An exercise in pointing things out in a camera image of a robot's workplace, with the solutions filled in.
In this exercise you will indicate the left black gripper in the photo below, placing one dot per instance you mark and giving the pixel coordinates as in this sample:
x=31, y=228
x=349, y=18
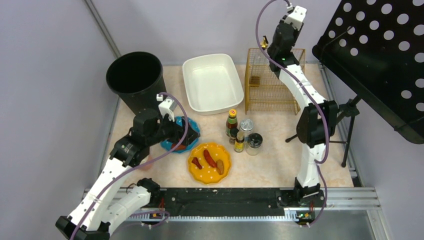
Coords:
x=178, y=133

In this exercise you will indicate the small yellow label bottle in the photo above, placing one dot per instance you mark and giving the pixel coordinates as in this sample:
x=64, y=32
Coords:
x=239, y=142

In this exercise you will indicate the silver lid glass jar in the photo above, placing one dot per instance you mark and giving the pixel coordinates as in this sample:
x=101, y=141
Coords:
x=246, y=126

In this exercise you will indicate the glass bottle brown contents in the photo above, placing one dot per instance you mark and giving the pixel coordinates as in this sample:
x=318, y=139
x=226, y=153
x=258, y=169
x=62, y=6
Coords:
x=257, y=63

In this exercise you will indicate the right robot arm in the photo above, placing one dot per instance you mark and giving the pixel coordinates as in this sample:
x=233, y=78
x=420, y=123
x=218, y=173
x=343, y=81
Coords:
x=318, y=118

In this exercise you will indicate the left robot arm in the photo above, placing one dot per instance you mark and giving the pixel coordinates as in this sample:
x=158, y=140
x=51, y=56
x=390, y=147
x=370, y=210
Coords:
x=96, y=217

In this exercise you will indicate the red meat piece on blue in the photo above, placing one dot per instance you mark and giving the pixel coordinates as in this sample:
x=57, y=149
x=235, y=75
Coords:
x=176, y=148

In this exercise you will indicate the small red piece on yellow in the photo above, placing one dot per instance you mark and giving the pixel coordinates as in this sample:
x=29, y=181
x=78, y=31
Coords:
x=195, y=161

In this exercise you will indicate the blue polka dot plate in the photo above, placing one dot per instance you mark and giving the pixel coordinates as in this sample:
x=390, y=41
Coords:
x=194, y=134

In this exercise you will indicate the red sausage on yellow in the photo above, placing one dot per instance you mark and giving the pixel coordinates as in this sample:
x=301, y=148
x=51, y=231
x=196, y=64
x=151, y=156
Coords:
x=208, y=158

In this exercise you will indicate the small black cap spice jar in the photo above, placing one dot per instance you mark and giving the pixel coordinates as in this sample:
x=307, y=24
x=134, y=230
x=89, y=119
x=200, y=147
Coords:
x=233, y=132

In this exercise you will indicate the brown piece on yellow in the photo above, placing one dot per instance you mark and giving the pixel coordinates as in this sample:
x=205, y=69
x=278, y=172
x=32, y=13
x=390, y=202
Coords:
x=220, y=167

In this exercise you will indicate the yellow polka dot plate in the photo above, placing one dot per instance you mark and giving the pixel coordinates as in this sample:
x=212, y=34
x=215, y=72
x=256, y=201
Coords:
x=209, y=175

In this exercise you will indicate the white rectangular basin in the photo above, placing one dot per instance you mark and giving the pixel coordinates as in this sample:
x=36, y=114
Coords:
x=212, y=84

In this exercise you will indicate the pink mug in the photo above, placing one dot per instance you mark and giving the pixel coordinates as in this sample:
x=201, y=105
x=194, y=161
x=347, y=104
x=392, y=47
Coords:
x=145, y=164

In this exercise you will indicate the black lid glass jar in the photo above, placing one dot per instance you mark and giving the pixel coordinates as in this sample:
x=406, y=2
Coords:
x=254, y=144

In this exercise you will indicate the black round bin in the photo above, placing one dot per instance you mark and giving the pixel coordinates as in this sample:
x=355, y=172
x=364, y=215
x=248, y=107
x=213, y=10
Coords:
x=137, y=78

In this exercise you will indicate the black perforated panel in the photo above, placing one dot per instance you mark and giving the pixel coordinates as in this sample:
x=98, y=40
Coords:
x=376, y=47

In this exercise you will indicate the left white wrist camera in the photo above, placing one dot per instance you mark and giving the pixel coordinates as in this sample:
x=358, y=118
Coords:
x=166, y=107

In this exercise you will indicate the gold wire rack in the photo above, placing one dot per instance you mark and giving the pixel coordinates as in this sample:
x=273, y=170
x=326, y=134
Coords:
x=270, y=96

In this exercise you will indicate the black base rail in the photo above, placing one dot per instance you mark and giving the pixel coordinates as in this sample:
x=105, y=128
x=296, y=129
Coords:
x=270, y=204

